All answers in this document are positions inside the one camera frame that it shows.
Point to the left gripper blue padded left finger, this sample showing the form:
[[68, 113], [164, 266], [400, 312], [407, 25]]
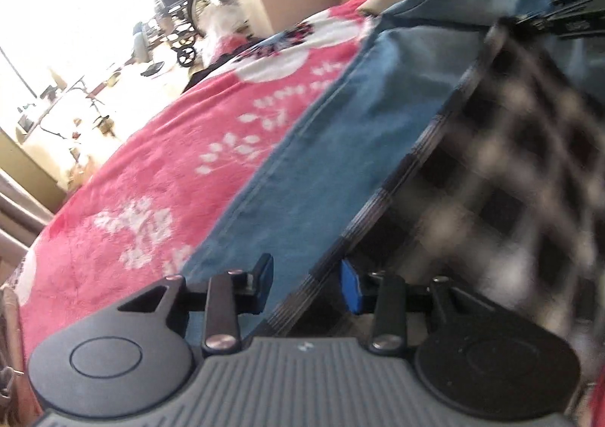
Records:
[[260, 282]]

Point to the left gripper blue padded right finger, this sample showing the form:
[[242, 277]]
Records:
[[350, 287]]

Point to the black white plaid garment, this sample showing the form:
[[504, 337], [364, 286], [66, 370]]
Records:
[[505, 191]]

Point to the pink floral bed blanket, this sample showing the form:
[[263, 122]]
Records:
[[146, 210]]

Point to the dark blue jeans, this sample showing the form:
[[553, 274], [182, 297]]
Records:
[[302, 206]]

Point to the light blue jeans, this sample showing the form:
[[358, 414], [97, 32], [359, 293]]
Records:
[[437, 40]]

